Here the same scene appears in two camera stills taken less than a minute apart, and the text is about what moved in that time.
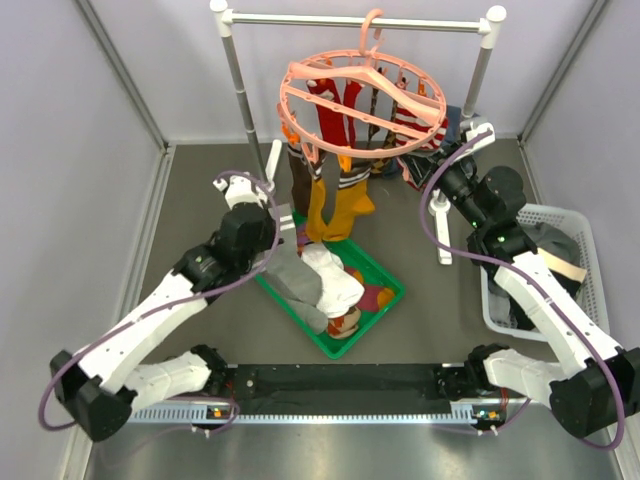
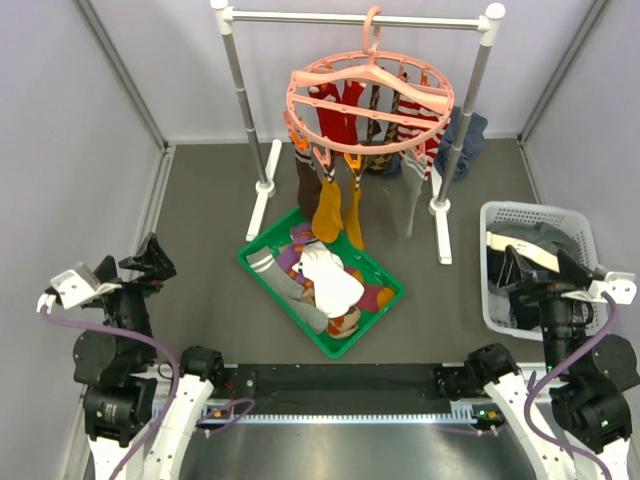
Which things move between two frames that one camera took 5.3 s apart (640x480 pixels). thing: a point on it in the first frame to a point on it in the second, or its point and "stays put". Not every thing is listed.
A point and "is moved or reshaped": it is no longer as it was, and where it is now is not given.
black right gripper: (421, 165) to (517, 271)
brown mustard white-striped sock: (352, 198) is moved or reshaped
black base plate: (338, 389) stays put
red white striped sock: (405, 115) to (409, 107)
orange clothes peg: (345, 161) is moved or reshaped
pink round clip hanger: (363, 103) stays put
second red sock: (351, 91) stays put
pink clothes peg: (311, 151) to (324, 160)
